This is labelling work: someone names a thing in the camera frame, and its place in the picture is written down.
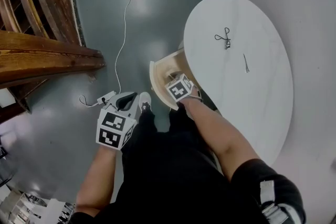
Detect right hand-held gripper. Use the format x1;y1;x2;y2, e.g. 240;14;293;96
164;73;204;103

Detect person's right forearm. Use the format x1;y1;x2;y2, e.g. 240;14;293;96
177;98;264;182

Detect grey shoulder strap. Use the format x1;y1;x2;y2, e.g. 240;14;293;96
259;179;295;224

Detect white marble table top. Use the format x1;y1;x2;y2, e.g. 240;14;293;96
183;0;295;166

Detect small metal tweezers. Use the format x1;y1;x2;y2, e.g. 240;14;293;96
242;53;250;74

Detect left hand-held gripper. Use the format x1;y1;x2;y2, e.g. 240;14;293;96
96;91;139;151

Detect person's black shirt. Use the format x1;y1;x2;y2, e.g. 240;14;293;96
70;158;307;224

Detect white power strip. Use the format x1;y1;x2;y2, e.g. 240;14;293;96
97;90;118;105

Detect white cable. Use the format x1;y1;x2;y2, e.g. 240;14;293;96
108;0;188;94

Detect small black eyelash curler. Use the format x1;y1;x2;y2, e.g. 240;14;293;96
214;27;232;50

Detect light wooden drawer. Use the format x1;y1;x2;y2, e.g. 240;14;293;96
149;48;203;111

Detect person's left forearm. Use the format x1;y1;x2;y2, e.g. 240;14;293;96
75;143;119;216

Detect brown wooden counter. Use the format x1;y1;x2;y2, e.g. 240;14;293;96
0;29;107;124

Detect person's white shoe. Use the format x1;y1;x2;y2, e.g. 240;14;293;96
138;91;153;114

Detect white shelf rack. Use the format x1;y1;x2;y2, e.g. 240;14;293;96
0;186;77;224

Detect person's black trousers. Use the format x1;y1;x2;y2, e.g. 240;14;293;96
121;103;224;192

